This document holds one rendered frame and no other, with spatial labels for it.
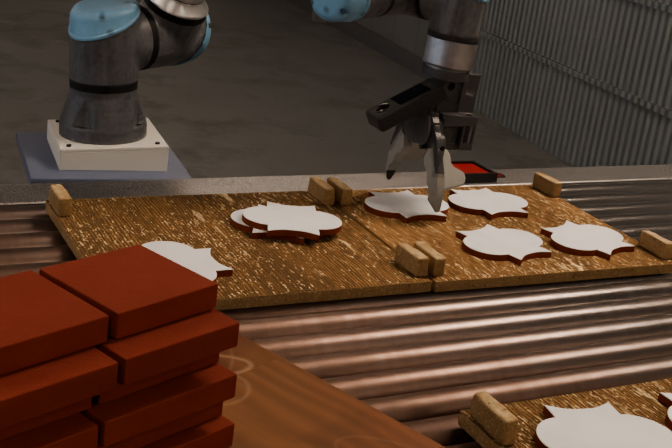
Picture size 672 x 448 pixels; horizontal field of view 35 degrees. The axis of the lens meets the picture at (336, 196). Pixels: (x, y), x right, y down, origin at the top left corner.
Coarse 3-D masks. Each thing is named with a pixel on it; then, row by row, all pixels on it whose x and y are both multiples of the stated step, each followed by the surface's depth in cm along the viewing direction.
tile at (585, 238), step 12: (552, 228) 160; (564, 228) 160; (576, 228) 161; (588, 228) 162; (600, 228) 162; (552, 240) 155; (564, 240) 155; (576, 240) 156; (588, 240) 156; (600, 240) 157; (612, 240) 158; (576, 252) 153; (588, 252) 153; (600, 252) 153; (612, 252) 154
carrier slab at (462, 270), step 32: (352, 192) 167; (384, 192) 169; (416, 192) 171; (448, 192) 173; (512, 192) 178; (384, 224) 155; (416, 224) 157; (448, 224) 158; (480, 224) 160; (512, 224) 162; (544, 224) 164; (448, 256) 146; (576, 256) 152; (640, 256) 156; (448, 288) 138; (480, 288) 140
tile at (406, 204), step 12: (372, 192) 165; (396, 192) 167; (408, 192) 167; (372, 204) 160; (384, 204) 160; (396, 204) 161; (408, 204) 162; (420, 204) 162; (444, 204) 164; (384, 216) 158; (396, 216) 158; (408, 216) 156; (420, 216) 158; (432, 216) 159; (444, 216) 159
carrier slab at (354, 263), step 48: (288, 192) 163; (96, 240) 135; (144, 240) 137; (192, 240) 139; (240, 240) 142; (336, 240) 146; (240, 288) 127; (288, 288) 129; (336, 288) 131; (384, 288) 134
